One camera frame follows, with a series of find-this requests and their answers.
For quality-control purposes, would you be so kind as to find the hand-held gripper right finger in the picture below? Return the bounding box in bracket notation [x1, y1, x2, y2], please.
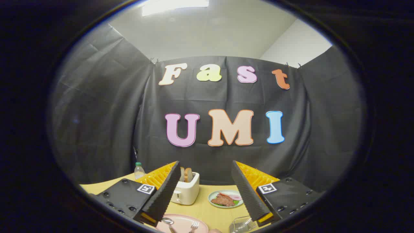
[231, 160, 324, 227]

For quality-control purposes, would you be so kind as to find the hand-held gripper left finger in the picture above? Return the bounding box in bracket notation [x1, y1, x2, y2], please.
[89, 161, 181, 227]

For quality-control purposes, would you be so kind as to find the spoon with wooden handle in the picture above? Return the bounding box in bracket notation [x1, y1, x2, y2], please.
[162, 217, 177, 233]

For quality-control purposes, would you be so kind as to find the green lettuce leaf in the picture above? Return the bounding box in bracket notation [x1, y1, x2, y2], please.
[213, 199, 240, 207]

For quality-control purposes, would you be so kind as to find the cream white toaster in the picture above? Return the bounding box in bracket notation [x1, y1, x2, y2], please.
[170, 172, 200, 205]

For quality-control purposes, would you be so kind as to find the brown cooked meat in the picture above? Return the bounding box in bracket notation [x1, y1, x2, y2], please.
[211, 194, 235, 207]

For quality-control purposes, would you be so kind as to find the clear plastic water bottle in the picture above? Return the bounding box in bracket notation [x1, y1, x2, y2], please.
[134, 162, 146, 180]

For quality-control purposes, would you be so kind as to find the pale green plate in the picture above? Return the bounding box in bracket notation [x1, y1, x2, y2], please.
[208, 190, 244, 208]

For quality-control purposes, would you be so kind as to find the pink round plate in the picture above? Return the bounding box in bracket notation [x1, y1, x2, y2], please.
[156, 214, 209, 233]

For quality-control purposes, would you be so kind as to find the ceiling light panel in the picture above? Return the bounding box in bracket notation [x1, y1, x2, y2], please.
[142, 0, 210, 17]

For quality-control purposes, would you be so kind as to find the metal wire basket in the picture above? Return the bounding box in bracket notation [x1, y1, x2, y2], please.
[229, 216, 257, 233]

